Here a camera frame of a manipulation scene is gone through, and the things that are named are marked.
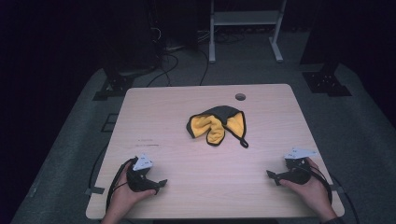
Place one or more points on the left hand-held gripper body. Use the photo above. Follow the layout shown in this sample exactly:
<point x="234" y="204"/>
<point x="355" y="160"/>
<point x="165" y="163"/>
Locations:
<point x="138" y="180"/>

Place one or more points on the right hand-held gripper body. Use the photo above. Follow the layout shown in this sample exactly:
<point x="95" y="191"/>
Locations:
<point x="295" y="174"/>

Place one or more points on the yellow and grey microfibre cloth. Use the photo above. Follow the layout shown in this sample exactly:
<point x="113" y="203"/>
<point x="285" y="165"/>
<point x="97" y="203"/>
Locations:
<point x="205" y="124"/>

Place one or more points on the person's left hand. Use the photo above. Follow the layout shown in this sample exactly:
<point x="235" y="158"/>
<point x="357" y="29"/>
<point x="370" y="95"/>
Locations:
<point x="124" y="199"/>

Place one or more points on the person's right hand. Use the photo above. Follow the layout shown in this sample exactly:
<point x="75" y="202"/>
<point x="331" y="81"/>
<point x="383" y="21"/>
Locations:
<point x="311" y="194"/>

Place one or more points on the grey tape strip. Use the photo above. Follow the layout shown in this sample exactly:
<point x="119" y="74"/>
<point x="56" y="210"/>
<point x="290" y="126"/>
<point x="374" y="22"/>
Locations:
<point x="94" y="190"/>

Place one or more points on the black floor tape rectangle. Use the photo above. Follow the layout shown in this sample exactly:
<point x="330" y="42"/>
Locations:
<point x="109" y="123"/>

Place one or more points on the black metal stand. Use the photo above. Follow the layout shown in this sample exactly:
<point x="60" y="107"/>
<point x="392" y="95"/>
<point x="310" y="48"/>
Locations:
<point x="325" y="77"/>
<point x="124" y="77"/>

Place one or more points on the white metal stand frame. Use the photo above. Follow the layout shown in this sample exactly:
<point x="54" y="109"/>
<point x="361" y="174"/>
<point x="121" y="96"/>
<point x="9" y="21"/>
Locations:
<point x="246" y="18"/>

